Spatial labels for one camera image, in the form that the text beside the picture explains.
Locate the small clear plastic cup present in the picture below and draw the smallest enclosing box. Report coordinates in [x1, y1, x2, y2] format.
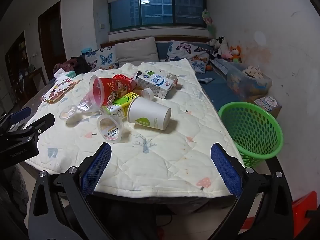
[59, 104, 78, 120]

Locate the blue mattress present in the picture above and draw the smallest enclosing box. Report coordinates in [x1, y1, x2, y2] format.
[155, 41, 240, 105]

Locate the white blue milk carton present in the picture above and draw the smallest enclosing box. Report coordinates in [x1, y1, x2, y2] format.
[137, 70, 178, 99]

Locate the butterfly print pillow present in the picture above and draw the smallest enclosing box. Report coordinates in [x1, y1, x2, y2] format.
[167, 39, 211, 62]
[85, 45, 119, 71]

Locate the red crinkled wrapper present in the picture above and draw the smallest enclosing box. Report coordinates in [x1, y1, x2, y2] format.
[112, 74, 138, 85]

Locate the beige pillow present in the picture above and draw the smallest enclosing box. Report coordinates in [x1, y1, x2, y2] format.
[114, 37, 160, 67]

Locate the clear labelled plastic cup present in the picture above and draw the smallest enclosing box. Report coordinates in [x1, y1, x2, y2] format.
[97, 114, 125, 143]

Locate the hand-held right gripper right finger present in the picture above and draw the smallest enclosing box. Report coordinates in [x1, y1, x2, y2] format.
[210, 142, 295, 240]

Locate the cartoon picture book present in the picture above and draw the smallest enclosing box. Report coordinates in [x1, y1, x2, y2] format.
[40, 77, 83, 104]

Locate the small white cap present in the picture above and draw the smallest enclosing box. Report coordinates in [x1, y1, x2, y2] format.
[141, 88, 155, 101]

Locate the orange fox plush toy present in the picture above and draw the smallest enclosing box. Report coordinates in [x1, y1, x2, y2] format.
[229, 45, 242, 63]

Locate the red plastic stool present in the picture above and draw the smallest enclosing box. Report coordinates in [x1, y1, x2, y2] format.
[241, 190, 319, 240]

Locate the hanging flower decoration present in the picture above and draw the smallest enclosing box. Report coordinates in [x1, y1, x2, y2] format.
[202, 9, 218, 37]

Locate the cow plush toy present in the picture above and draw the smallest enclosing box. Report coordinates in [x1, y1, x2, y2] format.
[207, 36, 229, 58]

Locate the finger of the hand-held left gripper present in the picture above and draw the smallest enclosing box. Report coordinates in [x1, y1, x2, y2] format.
[24, 113, 55, 135]
[10, 107, 32, 125]

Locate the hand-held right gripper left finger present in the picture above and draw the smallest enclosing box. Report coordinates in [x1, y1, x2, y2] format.
[26, 142, 118, 240]

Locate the green plastic basket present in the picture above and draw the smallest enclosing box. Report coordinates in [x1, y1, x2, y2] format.
[218, 102, 284, 168]

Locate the wooden bed headboard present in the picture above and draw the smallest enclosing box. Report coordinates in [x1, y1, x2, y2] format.
[100, 35, 213, 48]

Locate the clear plastic storage box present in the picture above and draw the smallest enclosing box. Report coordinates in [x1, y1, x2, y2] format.
[226, 62, 272, 100]

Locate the wooden chair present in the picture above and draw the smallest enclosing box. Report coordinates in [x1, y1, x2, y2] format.
[31, 67, 48, 90]

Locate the person's left hand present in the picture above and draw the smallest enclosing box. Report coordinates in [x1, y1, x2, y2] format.
[10, 165, 29, 215]

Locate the dotted long box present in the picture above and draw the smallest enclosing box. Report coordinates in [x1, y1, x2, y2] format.
[214, 59, 234, 74]

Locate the dark wooden shelf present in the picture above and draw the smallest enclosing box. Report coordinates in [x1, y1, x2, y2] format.
[5, 31, 33, 100]

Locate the window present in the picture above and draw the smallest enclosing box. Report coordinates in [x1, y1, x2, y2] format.
[109, 0, 207, 32]

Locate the yellow drink carton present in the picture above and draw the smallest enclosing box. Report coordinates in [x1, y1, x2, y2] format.
[101, 92, 140, 119]

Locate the clear plastic wrapper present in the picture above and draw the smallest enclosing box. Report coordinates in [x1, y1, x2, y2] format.
[77, 99, 93, 112]

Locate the white paper cup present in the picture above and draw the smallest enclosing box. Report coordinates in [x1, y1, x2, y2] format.
[127, 96, 172, 130]

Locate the dark wooden door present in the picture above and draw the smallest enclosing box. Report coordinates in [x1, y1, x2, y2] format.
[37, 0, 67, 80]

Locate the grey star-print table cover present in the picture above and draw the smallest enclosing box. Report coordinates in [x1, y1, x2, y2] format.
[15, 76, 242, 215]

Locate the red plastic cup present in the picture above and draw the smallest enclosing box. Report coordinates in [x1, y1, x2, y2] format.
[89, 75, 133, 107]

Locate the pile of dark clothes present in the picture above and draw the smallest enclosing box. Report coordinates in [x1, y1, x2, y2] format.
[53, 56, 92, 77]

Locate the butterfly print cloth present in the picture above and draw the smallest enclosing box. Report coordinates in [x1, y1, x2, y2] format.
[191, 55, 210, 74]

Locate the cardboard box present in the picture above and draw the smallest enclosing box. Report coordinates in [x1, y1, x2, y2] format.
[246, 95, 282, 119]

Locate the green tissue pack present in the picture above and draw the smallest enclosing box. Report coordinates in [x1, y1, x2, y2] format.
[54, 69, 77, 80]

